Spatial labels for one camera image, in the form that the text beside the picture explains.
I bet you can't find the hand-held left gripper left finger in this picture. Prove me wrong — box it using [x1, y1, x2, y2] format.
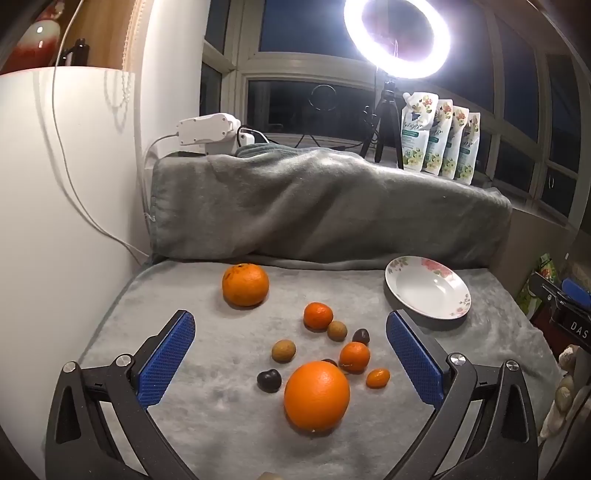
[44, 310, 199, 480]

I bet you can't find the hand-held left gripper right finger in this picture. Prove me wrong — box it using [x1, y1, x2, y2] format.
[387, 309, 539, 480]

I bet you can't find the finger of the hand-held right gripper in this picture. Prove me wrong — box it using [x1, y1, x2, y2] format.
[530, 272, 591, 315]

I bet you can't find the small mandarin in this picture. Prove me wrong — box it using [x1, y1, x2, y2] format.
[303, 302, 334, 331]
[339, 342, 371, 374]

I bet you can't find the white floral plate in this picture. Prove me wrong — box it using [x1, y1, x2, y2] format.
[385, 256, 472, 320]

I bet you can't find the large smooth orange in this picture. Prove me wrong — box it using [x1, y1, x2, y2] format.
[283, 361, 351, 433]

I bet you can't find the large spotted orange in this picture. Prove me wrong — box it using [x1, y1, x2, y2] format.
[222, 263, 270, 308]

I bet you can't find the green snack packet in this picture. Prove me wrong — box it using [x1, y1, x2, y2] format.
[515, 253, 561, 320]

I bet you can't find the beige patterned cloth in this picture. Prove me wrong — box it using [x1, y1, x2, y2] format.
[539, 344, 581, 439]

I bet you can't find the white floral refill pouch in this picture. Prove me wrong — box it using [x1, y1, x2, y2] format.
[441, 105, 469, 180]
[455, 111, 481, 185]
[427, 99, 453, 176]
[402, 92, 438, 172]

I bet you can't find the white cabinet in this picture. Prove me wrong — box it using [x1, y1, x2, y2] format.
[0, 67, 153, 462]

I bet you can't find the grey fleece blanket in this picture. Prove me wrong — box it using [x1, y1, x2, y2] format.
[44, 143, 561, 480]

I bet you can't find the white power strip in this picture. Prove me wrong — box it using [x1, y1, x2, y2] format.
[178, 112, 241, 155]

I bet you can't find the white plug adapter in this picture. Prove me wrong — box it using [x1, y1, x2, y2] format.
[237, 126, 269, 149]

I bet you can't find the small black device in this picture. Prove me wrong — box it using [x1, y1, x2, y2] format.
[60, 39, 91, 68]

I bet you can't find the red and white vase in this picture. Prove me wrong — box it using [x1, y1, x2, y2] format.
[8, 0, 64, 73]

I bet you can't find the white power cable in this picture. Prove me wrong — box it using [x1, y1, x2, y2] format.
[144, 133, 181, 220]

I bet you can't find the grey cable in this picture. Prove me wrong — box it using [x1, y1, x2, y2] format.
[52, 0, 149, 261]

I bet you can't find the window frame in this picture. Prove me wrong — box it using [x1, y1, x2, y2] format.
[201, 0, 588, 228]

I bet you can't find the ring light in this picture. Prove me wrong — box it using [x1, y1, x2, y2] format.
[344, 0, 451, 79]

